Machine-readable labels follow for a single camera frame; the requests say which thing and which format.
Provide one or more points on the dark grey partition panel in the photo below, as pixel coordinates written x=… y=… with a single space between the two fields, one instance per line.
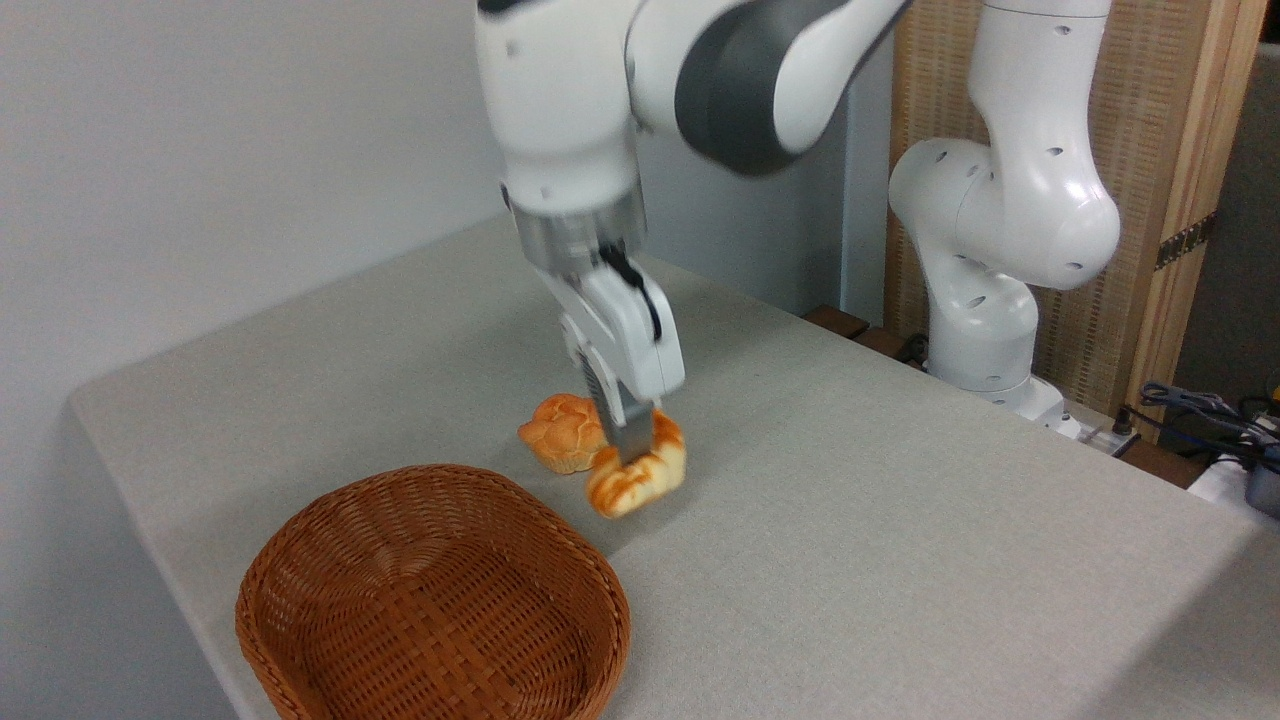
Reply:
x=1235 y=230

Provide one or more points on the long braided bread loaf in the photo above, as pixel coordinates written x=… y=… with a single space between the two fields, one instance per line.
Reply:
x=640 y=485

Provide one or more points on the round knotted bread roll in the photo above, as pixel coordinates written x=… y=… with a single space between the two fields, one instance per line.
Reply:
x=562 y=430

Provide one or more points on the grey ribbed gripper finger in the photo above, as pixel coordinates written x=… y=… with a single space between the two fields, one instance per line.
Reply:
x=628 y=435

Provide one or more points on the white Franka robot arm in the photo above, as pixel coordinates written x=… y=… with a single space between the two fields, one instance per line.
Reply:
x=800 y=90

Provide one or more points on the brown woven wicker basket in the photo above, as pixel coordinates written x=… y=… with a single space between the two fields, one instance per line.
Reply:
x=430 y=600

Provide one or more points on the brown wooden plank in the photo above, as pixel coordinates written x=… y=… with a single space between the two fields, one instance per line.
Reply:
x=860 y=335

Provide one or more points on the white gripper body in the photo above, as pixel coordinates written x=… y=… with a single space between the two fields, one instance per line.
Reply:
x=630 y=335

